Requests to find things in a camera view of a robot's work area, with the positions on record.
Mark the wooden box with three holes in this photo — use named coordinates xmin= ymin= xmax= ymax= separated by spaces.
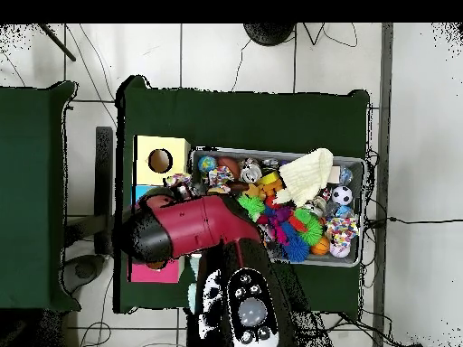
xmin=128 ymin=135 xmax=192 ymax=284

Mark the shallow mesh bin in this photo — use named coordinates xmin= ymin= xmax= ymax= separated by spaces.
xmin=185 ymin=145 xmax=366 ymax=268

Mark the green spiky rubber ball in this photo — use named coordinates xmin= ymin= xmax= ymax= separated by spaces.
xmin=237 ymin=194 xmax=267 ymax=222

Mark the brown toy football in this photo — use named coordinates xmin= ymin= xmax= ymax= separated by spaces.
xmin=217 ymin=155 xmax=242 ymax=180

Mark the globe print ball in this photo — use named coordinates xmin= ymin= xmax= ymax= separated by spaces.
xmin=197 ymin=155 xmax=219 ymax=174

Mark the cream yellow cloth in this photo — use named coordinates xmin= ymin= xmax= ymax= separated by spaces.
xmin=273 ymin=147 xmax=335 ymax=208

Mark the green fuzzy caterpillar toy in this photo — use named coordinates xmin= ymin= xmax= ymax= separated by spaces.
xmin=288 ymin=208 xmax=324 ymax=247

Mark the mint green cloth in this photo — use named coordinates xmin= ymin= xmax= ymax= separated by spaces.
xmin=187 ymin=254 xmax=203 ymax=314

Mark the small orange basketball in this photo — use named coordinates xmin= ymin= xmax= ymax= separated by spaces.
xmin=310 ymin=235 xmax=331 ymax=257

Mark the black and white soccer ball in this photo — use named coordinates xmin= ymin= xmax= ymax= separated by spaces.
xmin=331 ymin=184 xmax=354 ymax=206

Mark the black round base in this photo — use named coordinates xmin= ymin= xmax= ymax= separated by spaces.
xmin=242 ymin=23 xmax=296 ymax=47

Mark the grey rounded base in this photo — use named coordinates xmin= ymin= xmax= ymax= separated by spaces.
xmin=61 ymin=253 xmax=107 ymax=295

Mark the black rod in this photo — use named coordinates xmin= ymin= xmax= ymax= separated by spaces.
xmin=37 ymin=23 xmax=77 ymax=62

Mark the black cable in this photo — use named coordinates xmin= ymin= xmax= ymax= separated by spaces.
xmin=364 ymin=215 xmax=463 ymax=230

